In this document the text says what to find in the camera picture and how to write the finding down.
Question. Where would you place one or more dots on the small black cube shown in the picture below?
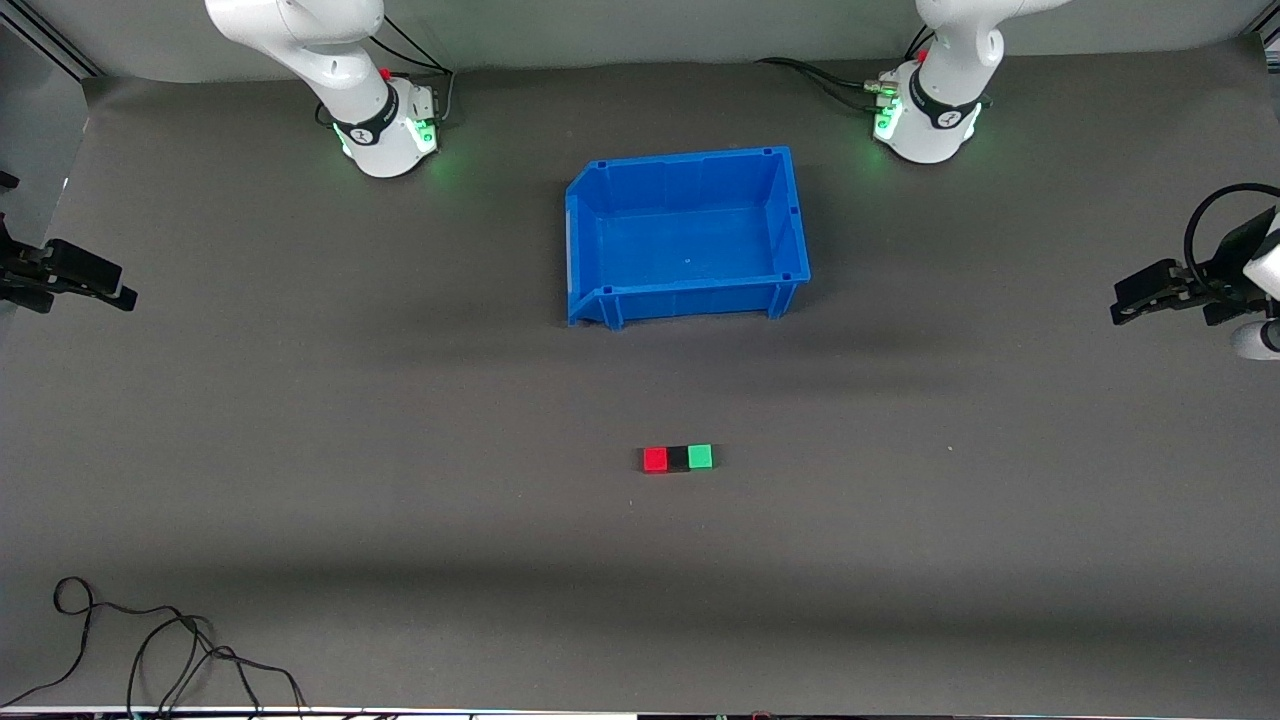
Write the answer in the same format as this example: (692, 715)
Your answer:
(679, 459)

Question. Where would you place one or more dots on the dark grey table mat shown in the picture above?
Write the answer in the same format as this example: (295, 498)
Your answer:
(300, 520)

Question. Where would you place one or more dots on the dark aluminium frame rail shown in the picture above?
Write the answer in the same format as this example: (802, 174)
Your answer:
(1270, 38)
(60, 45)

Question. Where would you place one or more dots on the blue plastic storage bin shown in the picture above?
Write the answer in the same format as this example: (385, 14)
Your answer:
(690, 240)

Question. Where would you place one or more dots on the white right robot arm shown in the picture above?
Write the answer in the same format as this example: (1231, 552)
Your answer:
(375, 120)

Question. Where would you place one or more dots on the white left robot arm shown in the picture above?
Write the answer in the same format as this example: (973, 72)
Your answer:
(930, 120)

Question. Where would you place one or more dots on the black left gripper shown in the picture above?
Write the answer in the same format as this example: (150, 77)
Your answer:
(1222, 276)

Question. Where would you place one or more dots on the small green cube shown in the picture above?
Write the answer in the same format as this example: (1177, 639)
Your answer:
(701, 456)

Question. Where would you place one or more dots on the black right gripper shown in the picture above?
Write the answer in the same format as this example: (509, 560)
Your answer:
(22, 268)

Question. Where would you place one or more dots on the small red cube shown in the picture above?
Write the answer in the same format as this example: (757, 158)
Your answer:
(655, 460)

